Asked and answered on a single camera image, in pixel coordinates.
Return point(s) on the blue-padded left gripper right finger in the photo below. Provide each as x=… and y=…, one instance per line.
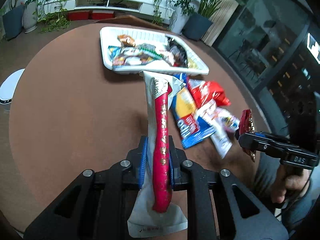
x=219, y=206

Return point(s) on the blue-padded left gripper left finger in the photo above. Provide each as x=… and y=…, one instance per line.
x=93, y=205

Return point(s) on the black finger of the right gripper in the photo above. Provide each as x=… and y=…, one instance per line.
x=272, y=145

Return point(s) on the dark red chocolate packet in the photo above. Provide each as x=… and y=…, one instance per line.
x=246, y=126

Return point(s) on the blue cake snack packet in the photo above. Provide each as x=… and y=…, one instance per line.
x=193, y=128

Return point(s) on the white red-striped snack bag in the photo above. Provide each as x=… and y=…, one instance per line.
x=153, y=213

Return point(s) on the sunflower seed clear packet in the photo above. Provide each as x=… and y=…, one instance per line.
x=149, y=50

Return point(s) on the panda snack bag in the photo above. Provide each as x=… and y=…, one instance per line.
x=129, y=56

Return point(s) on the pink minion snack packet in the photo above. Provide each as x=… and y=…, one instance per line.
x=229, y=122

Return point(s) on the gold yellow snack packet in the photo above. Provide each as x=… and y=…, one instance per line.
x=192, y=64

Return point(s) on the strawberry cookie small packet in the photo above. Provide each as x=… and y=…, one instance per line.
x=168, y=57

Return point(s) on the person's right hand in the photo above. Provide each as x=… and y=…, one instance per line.
x=289, y=181

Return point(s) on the white orange-print snack packet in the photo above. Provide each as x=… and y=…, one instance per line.
x=219, y=136

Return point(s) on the red snack bag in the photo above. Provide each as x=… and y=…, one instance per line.
x=204, y=91

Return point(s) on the black snack packet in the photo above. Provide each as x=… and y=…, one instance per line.
x=178, y=52

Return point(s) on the large plant blue pot right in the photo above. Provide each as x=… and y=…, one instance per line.
x=199, y=22

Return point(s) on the white round robot bin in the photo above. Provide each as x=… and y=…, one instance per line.
x=9, y=85

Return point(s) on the plant in white pot right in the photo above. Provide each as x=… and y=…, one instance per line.
x=177, y=12

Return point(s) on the white plastic tray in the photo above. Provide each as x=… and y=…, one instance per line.
x=130, y=37

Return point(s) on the beige curtain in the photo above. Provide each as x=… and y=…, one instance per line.
x=226, y=8

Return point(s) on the white tv console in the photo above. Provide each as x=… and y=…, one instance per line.
x=139, y=9

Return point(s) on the red storage box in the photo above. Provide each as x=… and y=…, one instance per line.
x=78, y=15

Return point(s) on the plant in white ribbed pot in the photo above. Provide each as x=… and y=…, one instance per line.
x=30, y=17

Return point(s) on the tall plant blue pot left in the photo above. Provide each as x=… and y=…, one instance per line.
x=11, y=14

